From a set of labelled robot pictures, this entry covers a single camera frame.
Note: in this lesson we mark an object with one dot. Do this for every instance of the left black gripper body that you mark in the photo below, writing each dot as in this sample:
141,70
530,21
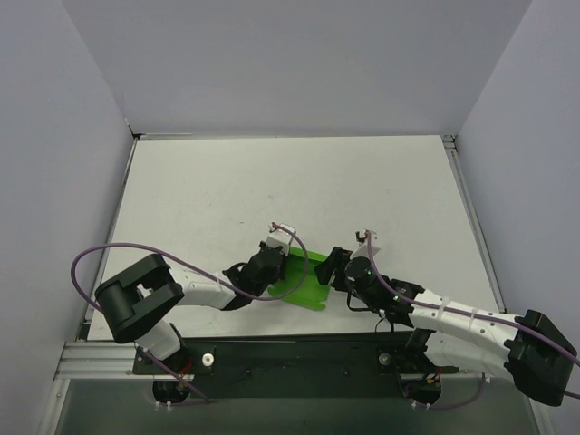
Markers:
281,261

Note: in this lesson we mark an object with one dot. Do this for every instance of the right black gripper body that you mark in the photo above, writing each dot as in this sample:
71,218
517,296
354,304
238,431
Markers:
337,261

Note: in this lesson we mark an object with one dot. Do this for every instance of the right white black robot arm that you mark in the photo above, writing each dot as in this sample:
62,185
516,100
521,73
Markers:
528,350

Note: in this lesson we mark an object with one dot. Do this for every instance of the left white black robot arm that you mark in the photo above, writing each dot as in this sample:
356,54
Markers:
135,301

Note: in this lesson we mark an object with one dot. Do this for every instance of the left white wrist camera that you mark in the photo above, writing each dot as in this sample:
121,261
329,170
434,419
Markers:
280,236

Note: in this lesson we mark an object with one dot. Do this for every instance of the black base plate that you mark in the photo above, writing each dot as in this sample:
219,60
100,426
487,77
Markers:
315,366

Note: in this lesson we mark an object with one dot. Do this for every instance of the aluminium frame rail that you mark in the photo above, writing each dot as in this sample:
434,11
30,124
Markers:
449,144

